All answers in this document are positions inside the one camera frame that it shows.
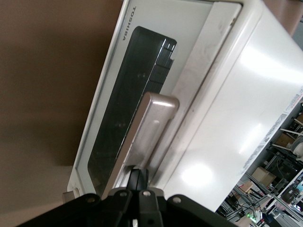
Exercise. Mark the white toaster oven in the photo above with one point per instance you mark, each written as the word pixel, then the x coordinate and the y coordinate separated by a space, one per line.
pixel 236 118

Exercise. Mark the metal shelving rack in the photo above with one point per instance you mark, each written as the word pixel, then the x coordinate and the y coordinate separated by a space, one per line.
pixel 272 203

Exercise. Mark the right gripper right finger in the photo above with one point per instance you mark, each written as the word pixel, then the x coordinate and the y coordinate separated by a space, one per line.
pixel 151 208

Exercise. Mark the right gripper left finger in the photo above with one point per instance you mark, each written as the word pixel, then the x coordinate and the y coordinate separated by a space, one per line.
pixel 123 208

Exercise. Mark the brown cardboard box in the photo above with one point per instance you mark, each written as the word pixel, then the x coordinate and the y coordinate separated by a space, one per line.
pixel 285 140
pixel 262 176

